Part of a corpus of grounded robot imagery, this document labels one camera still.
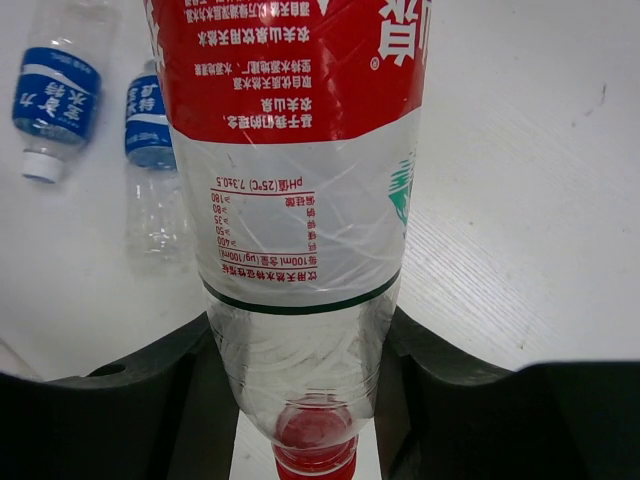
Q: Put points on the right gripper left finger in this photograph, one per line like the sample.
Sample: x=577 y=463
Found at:
x=165 y=411

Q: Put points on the red label water bottle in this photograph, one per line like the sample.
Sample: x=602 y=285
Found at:
x=295 y=127

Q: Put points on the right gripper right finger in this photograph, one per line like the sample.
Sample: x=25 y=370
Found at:
x=442 y=413

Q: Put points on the middle blue label bottle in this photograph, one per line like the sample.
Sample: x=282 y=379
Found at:
x=156 y=232

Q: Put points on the blue label bottle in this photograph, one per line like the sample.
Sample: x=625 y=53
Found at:
x=59 y=88
x=156 y=232

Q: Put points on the left blue label bottle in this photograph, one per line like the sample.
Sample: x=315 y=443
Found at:
x=59 y=88

